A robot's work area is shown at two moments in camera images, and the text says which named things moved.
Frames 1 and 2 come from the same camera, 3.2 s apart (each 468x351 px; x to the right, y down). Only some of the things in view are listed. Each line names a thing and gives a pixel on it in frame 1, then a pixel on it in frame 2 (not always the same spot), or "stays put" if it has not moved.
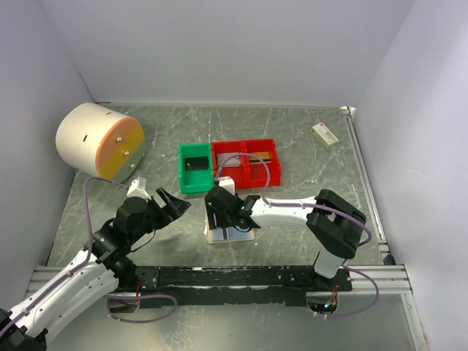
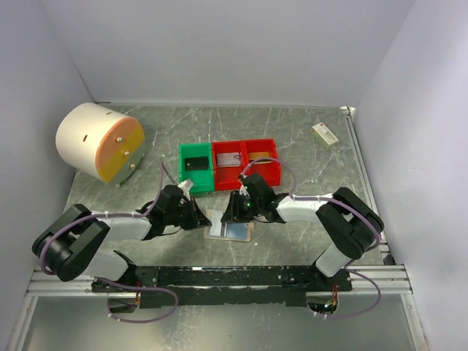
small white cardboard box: [325, 137] stays put
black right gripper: [210, 211] -> [233, 213]
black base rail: [232, 285] stays put
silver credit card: [233, 161] stays put
